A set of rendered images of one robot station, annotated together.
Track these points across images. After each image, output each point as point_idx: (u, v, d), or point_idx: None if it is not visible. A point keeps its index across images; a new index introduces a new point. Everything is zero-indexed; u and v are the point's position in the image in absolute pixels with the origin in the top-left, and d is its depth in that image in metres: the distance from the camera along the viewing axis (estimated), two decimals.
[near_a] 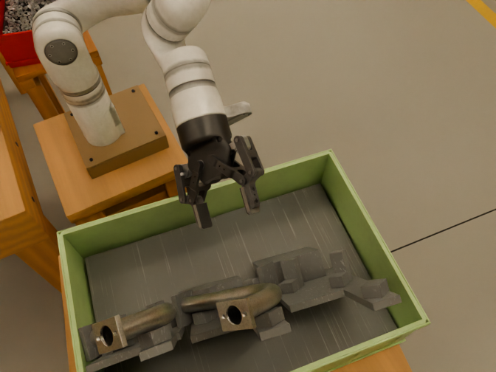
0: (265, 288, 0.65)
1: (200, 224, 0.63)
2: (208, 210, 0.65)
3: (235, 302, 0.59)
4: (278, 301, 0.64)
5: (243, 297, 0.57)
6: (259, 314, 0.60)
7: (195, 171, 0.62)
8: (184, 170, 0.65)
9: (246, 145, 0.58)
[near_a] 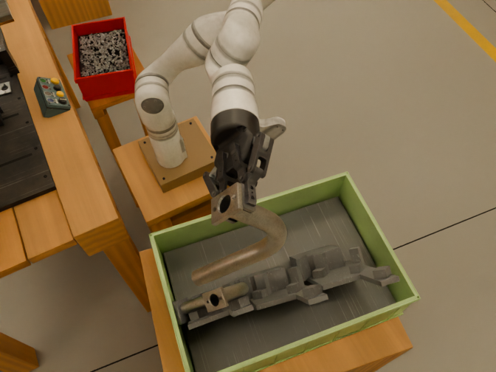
0: None
1: None
2: None
3: (229, 198, 0.58)
4: (278, 225, 0.61)
5: (235, 185, 0.57)
6: (252, 216, 0.58)
7: (220, 160, 0.63)
8: (212, 174, 0.66)
9: (263, 145, 0.58)
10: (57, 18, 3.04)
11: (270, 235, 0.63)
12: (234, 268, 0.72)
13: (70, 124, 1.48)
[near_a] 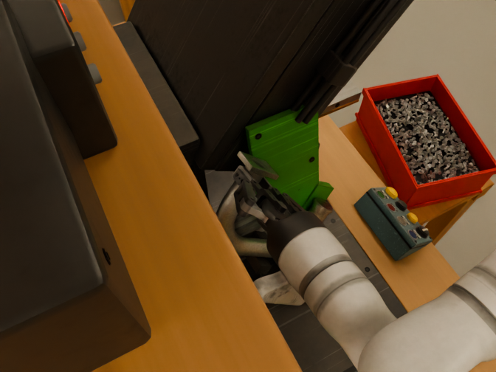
0: (232, 214, 0.63)
1: None
2: (256, 192, 0.62)
3: (260, 176, 0.61)
4: (218, 208, 0.64)
5: (255, 170, 0.59)
6: None
7: (292, 205, 0.57)
8: None
9: (243, 197, 0.53)
10: None
11: None
12: (266, 240, 0.75)
13: (443, 274, 0.88)
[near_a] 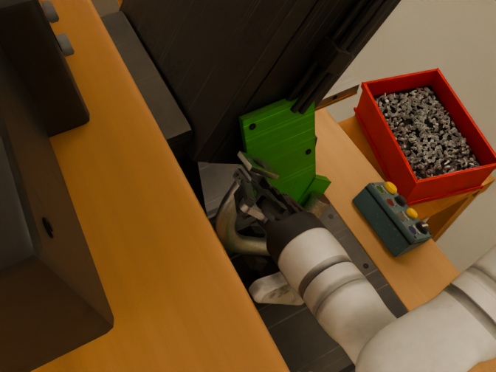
0: (233, 214, 0.63)
1: None
2: None
3: (260, 176, 0.61)
4: (218, 208, 0.64)
5: (255, 170, 0.58)
6: None
7: (292, 205, 0.57)
8: None
9: (243, 197, 0.53)
10: None
11: None
12: None
13: (443, 270, 0.86)
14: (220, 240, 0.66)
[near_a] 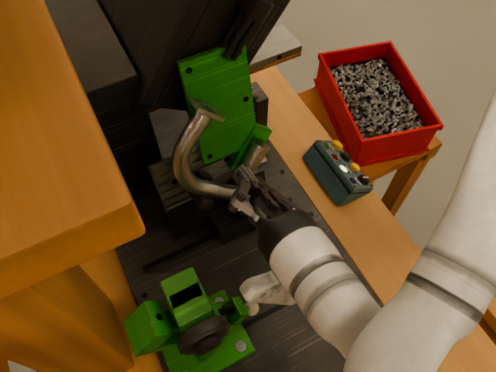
0: (186, 153, 0.72)
1: (247, 168, 0.61)
2: None
3: (207, 119, 0.70)
4: (173, 149, 0.73)
5: (201, 112, 0.68)
6: (187, 122, 0.72)
7: (284, 203, 0.56)
8: None
9: (236, 193, 0.53)
10: None
11: None
12: (223, 184, 0.84)
13: (381, 218, 0.94)
14: (176, 178, 0.76)
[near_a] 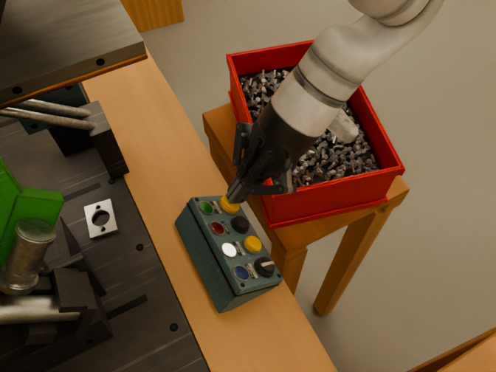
0: None
1: (228, 195, 0.60)
2: None
3: None
4: None
5: None
6: None
7: (252, 147, 0.55)
8: (246, 131, 0.58)
9: (277, 194, 0.54)
10: None
11: None
12: None
13: (292, 335, 0.55)
14: None
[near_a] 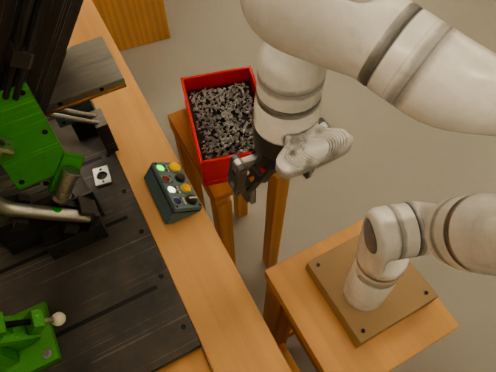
0: None
1: None
2: (308, 170, 0.61)
3: None
4: None
5: None
6: None
7: None
8: None
9: (232, 168, 0.54)
10: None
11: None
12: (43, 206, 0.93)
13: (205, 235, 1.02)
14: None
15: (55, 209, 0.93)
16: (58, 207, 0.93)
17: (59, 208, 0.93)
